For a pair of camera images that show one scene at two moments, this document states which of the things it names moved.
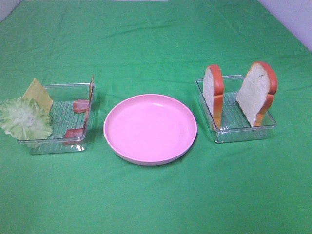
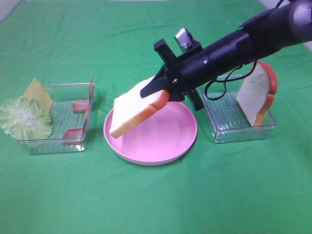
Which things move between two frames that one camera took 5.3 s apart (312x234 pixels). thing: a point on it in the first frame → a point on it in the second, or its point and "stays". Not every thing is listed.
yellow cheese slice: [36, 91] stays
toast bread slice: [213, 88] → [129, 108]
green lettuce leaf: [26, 120] stays
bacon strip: [80, 105] stays
